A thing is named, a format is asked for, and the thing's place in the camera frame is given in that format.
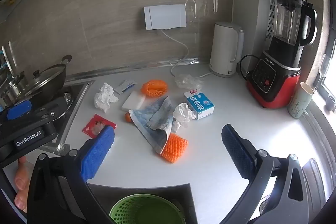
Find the white electric kettle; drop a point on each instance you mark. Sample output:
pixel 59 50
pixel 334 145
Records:
pixel 227 49

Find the black wok with lid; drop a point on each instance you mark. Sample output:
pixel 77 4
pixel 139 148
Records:
pixel 44 79

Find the black red blender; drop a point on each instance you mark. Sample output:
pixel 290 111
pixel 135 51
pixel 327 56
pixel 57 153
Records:
pixel 284 56

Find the red snack packet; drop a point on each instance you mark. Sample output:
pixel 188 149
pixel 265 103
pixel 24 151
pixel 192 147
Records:
pixel 98 125

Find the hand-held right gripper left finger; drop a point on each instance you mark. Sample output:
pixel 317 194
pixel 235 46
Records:
pixel 98 153

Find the stainless steel pot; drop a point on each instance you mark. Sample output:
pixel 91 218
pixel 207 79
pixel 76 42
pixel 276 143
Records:
pixel 10 88

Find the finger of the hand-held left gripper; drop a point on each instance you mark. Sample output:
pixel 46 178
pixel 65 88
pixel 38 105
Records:
pixel 52 107
pixel 18 109

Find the small orange fruit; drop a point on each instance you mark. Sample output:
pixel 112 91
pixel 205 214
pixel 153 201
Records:
pixel 127 117

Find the small dark cup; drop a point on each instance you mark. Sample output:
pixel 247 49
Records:
pixel 331 103

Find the person's left hand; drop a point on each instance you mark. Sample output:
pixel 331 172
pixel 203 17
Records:
pixel 21 184

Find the clear plastic bag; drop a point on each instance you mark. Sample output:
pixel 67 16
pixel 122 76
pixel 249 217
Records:
pixel 187 81

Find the white sponge block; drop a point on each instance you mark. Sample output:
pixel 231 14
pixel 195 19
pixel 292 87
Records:
pixel 134 103

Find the pale green ceramic cup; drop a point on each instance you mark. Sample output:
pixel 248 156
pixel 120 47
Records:
pixel 300 100

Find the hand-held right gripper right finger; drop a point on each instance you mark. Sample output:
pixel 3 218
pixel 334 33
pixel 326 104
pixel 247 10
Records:
pixel 237 153

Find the white wall socket cover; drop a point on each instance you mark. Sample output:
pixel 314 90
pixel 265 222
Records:
pixel 165 16

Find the green plastic basket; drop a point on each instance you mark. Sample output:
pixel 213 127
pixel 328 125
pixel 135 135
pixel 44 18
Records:
pixel 147 209

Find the blue grey cloth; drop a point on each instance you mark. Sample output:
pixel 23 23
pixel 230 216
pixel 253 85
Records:
pixel 155 124

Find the blue white milk carton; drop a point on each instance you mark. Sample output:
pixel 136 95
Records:
pixel 200 104

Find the wine glass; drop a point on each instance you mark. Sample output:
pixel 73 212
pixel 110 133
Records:
pixel 324 64

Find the white blue sachet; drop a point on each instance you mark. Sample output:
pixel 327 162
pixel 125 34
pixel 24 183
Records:
pixel 126 86

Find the orange foam fruit net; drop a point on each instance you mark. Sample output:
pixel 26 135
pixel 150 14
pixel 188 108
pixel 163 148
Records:
pixel 174 148
pixel 155 88

